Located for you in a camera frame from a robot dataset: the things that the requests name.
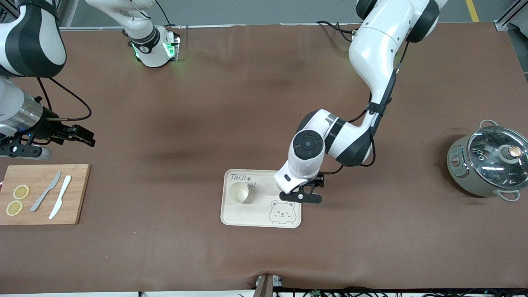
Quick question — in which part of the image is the brown table mat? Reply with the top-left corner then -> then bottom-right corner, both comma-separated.
0,23 -> 528,294

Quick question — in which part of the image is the white plastic knife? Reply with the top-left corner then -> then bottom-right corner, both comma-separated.
49,175 -> 72,220

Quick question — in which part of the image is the glass pot lid with knob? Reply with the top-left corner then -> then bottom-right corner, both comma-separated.
467,126 -> 528,191

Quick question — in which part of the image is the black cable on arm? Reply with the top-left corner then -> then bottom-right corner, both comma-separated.
320,39 -> 411,176
35,76 -> 92,122

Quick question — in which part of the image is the grey plastic knife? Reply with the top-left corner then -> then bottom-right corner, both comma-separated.
30,171 -> 61,212

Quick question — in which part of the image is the wooden cutting board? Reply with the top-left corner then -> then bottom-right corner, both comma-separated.
0,164 -> 91,226

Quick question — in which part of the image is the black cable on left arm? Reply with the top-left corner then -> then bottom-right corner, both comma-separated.
320,39 -> 411,176

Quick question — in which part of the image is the cream tray with bear print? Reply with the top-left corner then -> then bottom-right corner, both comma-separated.
220,169 -> 302,229

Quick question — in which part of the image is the aluminium frame profile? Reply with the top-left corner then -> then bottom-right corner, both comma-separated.
54,0 -> 80,30
494,0 -> 528,32

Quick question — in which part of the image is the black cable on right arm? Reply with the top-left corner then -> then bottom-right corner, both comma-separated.
35,76 -> 92,122

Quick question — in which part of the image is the grey-green electric cooking pot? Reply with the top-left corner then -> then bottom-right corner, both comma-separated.
447,120 -> 528,202

